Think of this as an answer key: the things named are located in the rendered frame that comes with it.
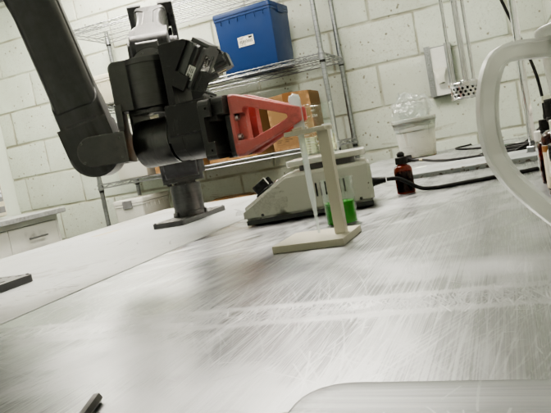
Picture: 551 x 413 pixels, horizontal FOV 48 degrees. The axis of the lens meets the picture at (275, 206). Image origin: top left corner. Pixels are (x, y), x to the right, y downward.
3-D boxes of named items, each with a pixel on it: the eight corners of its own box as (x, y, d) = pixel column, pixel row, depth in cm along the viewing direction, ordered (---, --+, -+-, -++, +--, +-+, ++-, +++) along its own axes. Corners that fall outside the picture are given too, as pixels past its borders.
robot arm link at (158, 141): (193, 102, 75) (145, 112, 78) (169, 102, 70) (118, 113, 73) (204, 158, 76) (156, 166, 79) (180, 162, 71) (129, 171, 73)
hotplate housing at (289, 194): (245, 229, 95) (235, 177, 94) (258, 217, 108) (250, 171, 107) (391, 203, 92) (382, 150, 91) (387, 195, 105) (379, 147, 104)
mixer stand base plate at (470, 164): (393, 182, 127) (393, 177, 127) (407, 172, 145) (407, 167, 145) (553, 157, 116) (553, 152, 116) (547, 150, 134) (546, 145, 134)
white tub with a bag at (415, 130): (426, 153, 210) (416, 90, 208) (450, 152, 197) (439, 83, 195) (389, 161, 206) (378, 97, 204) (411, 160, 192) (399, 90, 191)
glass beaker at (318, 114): (344, 152, 101) (335, 100, 100) (336, 155, 95) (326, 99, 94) (303, 160, 103) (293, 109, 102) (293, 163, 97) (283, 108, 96)
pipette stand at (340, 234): (272, 254, 67) (250, 135, 66) (297, 239, 75) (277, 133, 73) (343, 245, 64) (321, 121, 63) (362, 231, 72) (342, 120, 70)
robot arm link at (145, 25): (173, 30, 104) (170, -6, 130) (120, 40, 103) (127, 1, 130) (188, 100, 110) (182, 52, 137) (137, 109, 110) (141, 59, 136)
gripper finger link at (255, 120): (307, 82, 70) (233, 98, 74) (284, 80, 63) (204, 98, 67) (317, 142, 71) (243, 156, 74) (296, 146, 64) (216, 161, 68)
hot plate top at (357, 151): (285, 168, 94) (284, 162, 94) (293, 164, 106) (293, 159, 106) (365, 153, 92) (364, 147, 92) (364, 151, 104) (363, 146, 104)
